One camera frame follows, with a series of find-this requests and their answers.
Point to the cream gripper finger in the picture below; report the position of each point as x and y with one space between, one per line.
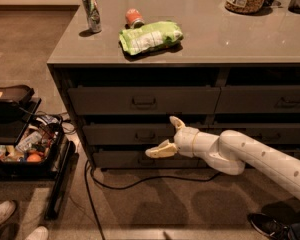
163 150
177 123

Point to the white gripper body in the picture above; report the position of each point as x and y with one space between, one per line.
185 140

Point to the grey drawer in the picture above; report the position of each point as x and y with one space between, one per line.
233 160
258 99
127 134
267 133
143 100
138 159

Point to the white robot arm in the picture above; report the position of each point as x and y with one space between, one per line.
288 178

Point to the grey drawer cabinet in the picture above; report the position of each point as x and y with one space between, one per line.
219 49

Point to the green chip bag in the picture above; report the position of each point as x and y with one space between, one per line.
150 37

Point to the orange can lying down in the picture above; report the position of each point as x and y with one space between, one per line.
134 18

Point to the black sneaker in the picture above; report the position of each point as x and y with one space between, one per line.
268 226

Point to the black bin of groceries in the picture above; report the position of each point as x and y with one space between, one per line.
42 136

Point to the orange fruit in bin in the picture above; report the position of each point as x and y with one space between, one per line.
35 158

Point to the tall silver drink can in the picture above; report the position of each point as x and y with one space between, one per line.
92 15

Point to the white shoe lower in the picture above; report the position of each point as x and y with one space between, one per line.
40 233

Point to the black tray on cart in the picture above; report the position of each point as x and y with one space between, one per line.
19 95

